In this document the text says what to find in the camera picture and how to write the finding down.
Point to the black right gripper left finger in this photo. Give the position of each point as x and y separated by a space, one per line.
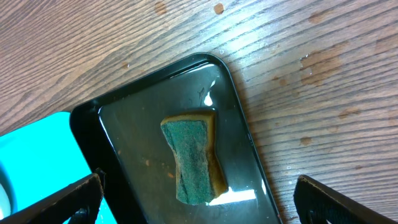
79 202

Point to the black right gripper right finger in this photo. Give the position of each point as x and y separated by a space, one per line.
317 203

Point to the white plate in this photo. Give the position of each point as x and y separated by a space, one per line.
5 205

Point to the green yellow sponge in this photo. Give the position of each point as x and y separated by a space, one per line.
192 139

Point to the blue plastic tray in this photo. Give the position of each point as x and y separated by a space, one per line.
41 159

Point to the black water tray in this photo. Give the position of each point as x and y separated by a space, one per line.
119 133

